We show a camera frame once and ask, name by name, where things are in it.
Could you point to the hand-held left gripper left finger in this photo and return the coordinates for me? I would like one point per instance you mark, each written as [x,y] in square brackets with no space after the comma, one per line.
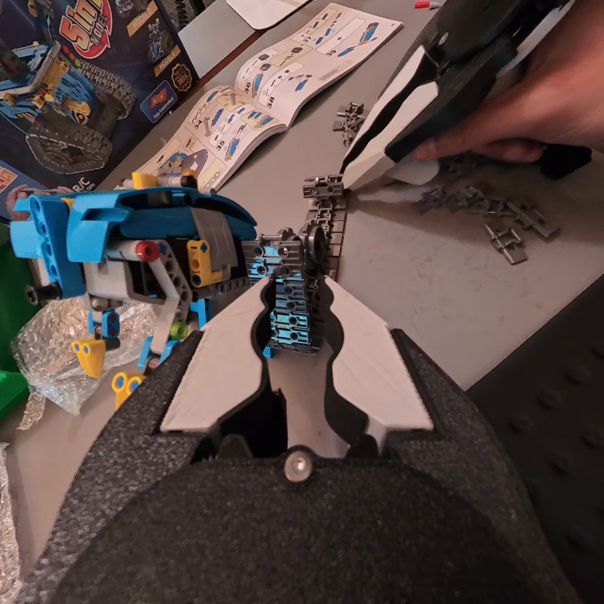
[222,373]

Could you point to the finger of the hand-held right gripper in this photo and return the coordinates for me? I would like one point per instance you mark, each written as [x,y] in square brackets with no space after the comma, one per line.
[396,137]
[401,89]

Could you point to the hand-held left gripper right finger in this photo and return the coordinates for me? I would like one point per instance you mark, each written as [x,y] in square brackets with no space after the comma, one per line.
[373,373]

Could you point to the pile of grey track links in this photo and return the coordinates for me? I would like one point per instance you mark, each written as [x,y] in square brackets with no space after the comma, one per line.
[486,203]

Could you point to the blue toy robot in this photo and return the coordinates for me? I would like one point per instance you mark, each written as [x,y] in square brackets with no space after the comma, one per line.
[118,222]

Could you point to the grey desk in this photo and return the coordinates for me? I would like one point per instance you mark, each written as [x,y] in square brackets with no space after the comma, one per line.
[424,292]

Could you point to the person's right hand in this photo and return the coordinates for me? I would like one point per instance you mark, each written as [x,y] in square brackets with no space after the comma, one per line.
[552,94]

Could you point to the heap of loose toy parts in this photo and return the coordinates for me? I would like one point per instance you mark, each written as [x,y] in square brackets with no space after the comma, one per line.
[427,3]

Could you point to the instruction booklet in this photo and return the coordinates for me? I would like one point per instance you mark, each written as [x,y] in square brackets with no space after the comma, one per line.
[283,85]

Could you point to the bubble wrap bag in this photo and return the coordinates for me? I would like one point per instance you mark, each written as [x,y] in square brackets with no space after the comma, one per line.
[52,358]
[7,519]

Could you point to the black perforated pad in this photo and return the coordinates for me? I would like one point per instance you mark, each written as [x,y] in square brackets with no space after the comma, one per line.
[552,448]

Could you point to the green plastic bin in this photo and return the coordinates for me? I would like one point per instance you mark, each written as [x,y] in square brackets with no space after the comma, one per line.
[14,306]

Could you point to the dark blue robot kit box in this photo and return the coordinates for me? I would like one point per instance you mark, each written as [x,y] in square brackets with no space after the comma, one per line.
[71,94]

